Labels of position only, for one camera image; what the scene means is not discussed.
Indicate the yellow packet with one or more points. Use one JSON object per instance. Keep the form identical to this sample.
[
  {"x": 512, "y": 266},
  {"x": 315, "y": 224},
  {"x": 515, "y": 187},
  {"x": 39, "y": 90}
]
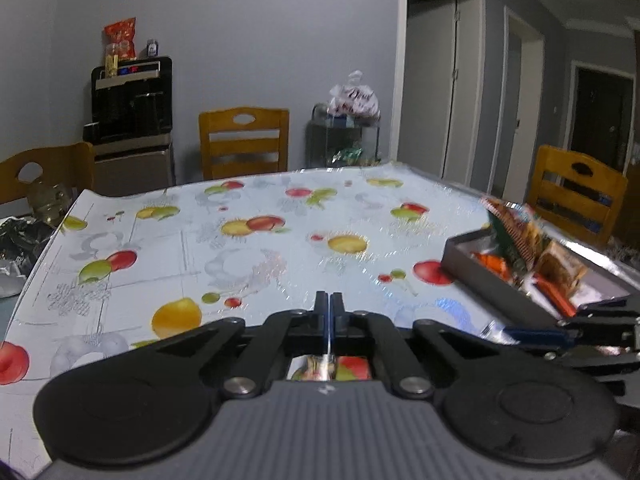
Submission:
[{"x": 111, "y": 62}]

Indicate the white plastic bag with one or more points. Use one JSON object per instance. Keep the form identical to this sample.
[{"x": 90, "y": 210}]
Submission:
[{"x": 355, "y": 97}]

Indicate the glass fish tank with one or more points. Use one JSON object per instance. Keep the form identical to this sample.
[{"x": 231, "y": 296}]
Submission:
[{"x": 340, "y": 140}]

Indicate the wooden chair with round cutout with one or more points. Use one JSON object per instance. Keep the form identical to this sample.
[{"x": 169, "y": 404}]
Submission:
[{"x": 60, "y": 165}]

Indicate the crumpled black foil bag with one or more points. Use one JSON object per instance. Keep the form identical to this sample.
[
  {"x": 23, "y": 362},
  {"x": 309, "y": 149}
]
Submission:
[{"x": 20, "y": 250}]

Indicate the glass bowl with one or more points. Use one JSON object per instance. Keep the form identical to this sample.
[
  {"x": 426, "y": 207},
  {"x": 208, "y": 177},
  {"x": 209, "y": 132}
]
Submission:
[{"x": 50, "y": 200}]

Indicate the white room door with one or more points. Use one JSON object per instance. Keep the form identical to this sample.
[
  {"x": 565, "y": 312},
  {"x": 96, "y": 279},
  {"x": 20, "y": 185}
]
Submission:
[{"x": 515, "y": 110}]

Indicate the red snack bag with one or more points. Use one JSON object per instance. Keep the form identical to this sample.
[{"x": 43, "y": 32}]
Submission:
[{"x": 121, "y": 37}]

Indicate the dark entrance door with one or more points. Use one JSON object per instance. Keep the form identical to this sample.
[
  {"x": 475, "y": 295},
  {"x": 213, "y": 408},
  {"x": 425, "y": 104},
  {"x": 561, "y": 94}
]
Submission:
[{"x": 602, "y": 115}]

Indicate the grey cardboard box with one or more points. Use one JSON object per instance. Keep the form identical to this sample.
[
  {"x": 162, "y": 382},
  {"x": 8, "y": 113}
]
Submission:
[{"x": 475, "y": 270}]

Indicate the fruit printed plastic tablecloth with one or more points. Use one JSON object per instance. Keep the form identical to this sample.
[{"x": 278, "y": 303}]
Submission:
[{"x": 280, "y": 270}]

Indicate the clear bag of brown snacks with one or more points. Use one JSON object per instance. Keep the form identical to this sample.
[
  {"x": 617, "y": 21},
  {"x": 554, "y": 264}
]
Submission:
[{"x": 562, "y": 270}]

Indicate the green shrimp chips bag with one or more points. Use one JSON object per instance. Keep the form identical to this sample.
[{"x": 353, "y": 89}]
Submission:
[{"x": 515, "y": 235}]

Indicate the wooden chair with dark cutout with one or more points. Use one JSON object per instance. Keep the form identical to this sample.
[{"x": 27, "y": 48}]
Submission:
[{"x": 575, "y": 195}]

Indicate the black water dispenser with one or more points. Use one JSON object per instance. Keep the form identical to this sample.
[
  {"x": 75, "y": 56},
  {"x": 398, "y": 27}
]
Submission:
[{"x": 132, "y": 110}]

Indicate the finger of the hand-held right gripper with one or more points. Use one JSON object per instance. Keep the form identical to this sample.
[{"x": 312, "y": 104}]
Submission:
[
  {"x": 537, "y": 337},
  {"x": 610, "y": 310}
]

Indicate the wooden chair with oval cutout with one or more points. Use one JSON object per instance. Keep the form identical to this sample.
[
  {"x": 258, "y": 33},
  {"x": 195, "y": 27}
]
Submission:
[{"x": 245, "y": 145}]

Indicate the long orange bar packet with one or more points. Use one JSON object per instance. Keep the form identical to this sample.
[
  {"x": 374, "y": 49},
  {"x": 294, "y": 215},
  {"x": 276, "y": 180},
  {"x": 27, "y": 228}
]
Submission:
[{"x": 552, "y": 295}]

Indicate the orange snack packet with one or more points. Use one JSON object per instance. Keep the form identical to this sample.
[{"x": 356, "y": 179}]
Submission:
[{"x": 492, "y": 265}]

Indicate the grey room door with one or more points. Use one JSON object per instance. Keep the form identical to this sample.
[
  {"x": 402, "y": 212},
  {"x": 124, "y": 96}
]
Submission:
[{"x": 430, "y": 100}]

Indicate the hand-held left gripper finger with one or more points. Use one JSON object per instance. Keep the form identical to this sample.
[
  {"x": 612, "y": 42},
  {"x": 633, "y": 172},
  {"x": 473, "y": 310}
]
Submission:
[
  {"x": 336, "y": 312},
  {"x": 324, "y": 312}
]

